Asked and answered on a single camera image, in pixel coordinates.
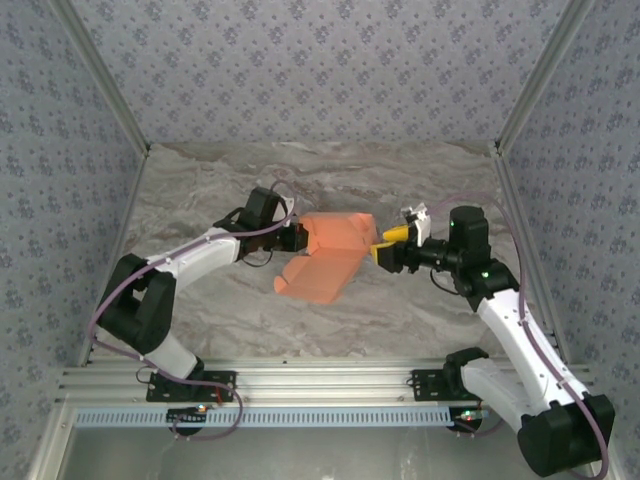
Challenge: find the orange paper box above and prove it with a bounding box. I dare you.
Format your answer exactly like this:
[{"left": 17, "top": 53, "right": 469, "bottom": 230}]
[{"left": 272, "top": 211, "right": 377, "bottom": 307}]

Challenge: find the aluminium mounting beam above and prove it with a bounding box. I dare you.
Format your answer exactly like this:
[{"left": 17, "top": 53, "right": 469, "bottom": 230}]
[{"left": 54, "top": 357, "right": 599, "bottom": 406}]

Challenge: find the black controller board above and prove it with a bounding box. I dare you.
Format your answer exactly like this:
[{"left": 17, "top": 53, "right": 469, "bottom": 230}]
[
  {"left": 166, "top": 405, "right": 210, "bottom": 432},
  {"left": 448, "top": 407, "right": 490, "bottom": 434}
]

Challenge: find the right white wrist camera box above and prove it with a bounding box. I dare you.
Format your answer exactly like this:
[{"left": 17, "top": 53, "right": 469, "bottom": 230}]
[{"left": 398, "top": 201, "right": 433, "bottom": 247}]

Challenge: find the aluminium side rail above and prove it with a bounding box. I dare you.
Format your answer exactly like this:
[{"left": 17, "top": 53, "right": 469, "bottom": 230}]
[{"left": 492, "top": 142, "right": 571, "bottom": 364}]

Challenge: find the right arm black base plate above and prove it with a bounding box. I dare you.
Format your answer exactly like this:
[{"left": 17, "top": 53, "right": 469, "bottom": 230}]
[{"left": 410, "top": 368, "right": 504, "bottom": 404}]

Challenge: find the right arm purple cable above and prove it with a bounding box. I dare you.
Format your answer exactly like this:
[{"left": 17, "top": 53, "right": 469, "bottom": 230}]
[{"left": 424, "top": 192, "right": 609, "bottom": 480}]

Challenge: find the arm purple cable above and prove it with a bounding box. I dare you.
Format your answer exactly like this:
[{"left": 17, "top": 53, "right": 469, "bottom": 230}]
[
  {"left": 424, "top": 192, "right": 609, "bottom": 480},
  {"left": 88, "top": 179, "right": 296, "bottom": 441}
]

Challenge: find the slotted grey cable duct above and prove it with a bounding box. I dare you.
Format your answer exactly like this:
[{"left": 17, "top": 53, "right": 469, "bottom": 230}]
[{"left": 74, "top": 405, "right": 454, "bottom": 430}]

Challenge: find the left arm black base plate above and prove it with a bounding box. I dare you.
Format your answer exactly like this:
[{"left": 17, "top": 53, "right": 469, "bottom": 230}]
[{"left": 145, "top": 369, "right": 237, "bottom": 404}]

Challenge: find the aluminium frame post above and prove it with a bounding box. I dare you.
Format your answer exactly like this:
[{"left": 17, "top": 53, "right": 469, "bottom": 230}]
[
  {"left": 49, "top": 0, "right": 151, "bottom": 156},
  {"left": 493, "top": 0, "right": 597, "bottom": 156}
]

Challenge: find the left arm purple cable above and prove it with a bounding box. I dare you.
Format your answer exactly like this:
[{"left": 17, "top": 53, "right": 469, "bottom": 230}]
[{"left": 88, "top": 179, "right": 296, "bottom": 441}]

